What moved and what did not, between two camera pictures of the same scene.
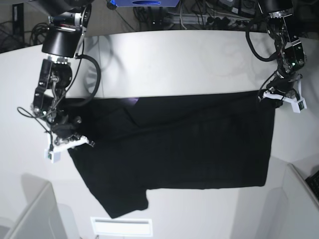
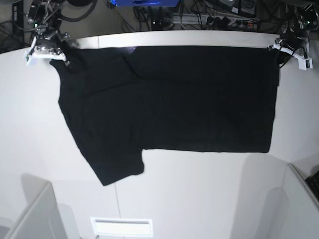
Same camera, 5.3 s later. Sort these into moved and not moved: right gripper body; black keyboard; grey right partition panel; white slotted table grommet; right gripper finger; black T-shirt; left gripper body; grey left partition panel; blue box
Moved: right gripper body; right gripper finger; left gripper body; black T-shirt
Not moved: white slotted table grommet; grey right partition panel; blue box; black keyboard; grey left partition panel
